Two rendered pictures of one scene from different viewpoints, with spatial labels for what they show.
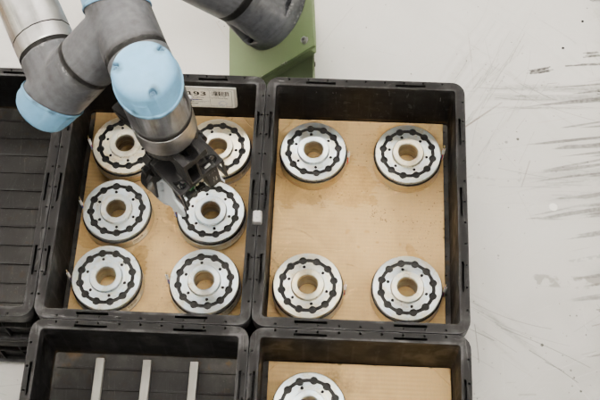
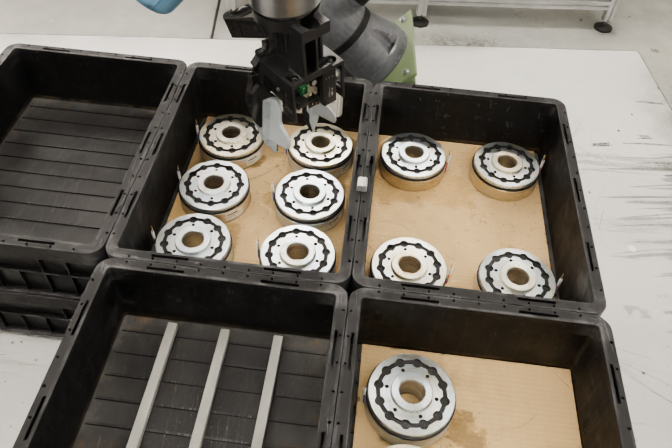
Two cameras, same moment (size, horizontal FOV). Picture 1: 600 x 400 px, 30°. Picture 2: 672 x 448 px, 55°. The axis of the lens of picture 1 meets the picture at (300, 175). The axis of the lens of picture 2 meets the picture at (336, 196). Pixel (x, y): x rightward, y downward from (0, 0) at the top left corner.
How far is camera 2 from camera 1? 84 cm
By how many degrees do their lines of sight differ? 16
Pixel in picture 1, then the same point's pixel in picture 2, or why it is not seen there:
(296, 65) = not seen: hidden behind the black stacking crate
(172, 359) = (254, 333)
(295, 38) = (395, 74)
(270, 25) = (374, 61)
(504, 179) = not seen: hidden behind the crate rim
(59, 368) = (124, 331)
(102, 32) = not seen: outside the picture
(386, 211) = (485, 214)
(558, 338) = (659, 368)
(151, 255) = (243, 232)
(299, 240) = (397, 232)
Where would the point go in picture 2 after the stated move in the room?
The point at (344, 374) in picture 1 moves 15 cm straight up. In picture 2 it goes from (448, 365) to (472, 297)
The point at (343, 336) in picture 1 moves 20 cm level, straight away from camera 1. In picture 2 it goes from (459, 304) to (463, 182)
